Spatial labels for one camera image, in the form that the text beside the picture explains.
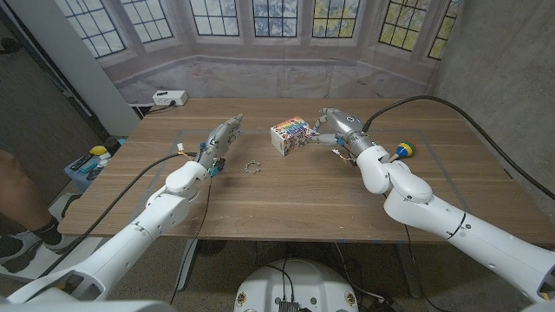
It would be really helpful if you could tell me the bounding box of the black power strip cord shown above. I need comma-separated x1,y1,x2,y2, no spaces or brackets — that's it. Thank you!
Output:
141,101,177,116

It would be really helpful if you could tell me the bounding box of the grey and black sneaker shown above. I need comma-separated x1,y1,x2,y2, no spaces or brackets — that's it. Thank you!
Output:
0,229,90,269

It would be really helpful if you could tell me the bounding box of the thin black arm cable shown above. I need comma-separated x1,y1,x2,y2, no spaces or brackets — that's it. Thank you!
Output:
168,173,212,305
402,224,439,312

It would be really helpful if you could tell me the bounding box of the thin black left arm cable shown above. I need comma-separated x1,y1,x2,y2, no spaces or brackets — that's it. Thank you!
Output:
168,173,212,305

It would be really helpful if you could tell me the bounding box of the black remote control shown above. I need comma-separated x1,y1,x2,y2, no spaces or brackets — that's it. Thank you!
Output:
69,152,95,171

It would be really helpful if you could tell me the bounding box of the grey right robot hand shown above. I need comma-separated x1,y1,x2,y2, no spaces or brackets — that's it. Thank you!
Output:
310,107,377,158

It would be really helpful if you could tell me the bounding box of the blue storage bin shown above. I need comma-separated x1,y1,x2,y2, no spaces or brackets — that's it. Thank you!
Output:
63,145,114,192

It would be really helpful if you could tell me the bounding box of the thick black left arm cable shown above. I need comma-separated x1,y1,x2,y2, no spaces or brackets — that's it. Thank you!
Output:
41,150,199,276

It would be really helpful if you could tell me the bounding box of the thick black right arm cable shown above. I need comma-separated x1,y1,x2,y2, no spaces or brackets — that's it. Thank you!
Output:
362,94,555,202

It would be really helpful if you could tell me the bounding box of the colourful striped wooden maraca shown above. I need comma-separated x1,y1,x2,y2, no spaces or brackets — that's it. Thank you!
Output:
387,140,418,164

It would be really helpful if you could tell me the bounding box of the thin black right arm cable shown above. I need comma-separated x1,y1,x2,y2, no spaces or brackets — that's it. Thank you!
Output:
402,224,439,312

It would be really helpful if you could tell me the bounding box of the colourful printed cardboard box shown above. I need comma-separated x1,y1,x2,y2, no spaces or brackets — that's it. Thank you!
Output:
270,114,312,157

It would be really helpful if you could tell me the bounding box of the printed window backdrop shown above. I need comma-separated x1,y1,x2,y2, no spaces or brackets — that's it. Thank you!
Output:
54,0,465,105

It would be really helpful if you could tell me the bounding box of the grey table leg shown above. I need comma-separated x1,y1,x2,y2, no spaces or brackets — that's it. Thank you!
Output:
394,243,424,299
174,238,199,291

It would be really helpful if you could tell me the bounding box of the white power strip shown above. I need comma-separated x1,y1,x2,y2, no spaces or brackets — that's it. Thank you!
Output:
152,89,189,107

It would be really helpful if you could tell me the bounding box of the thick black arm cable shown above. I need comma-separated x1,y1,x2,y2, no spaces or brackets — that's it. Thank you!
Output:
362,94,555,202
41,150,199,276

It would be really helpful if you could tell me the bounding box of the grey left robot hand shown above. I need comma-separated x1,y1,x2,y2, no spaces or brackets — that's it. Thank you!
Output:
197,114,245,176

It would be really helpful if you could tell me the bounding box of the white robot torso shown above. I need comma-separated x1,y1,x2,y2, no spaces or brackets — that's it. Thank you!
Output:
233,258,360,312

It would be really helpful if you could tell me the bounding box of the person's bare leg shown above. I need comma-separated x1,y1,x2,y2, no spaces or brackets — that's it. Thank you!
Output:
0,149,56,231

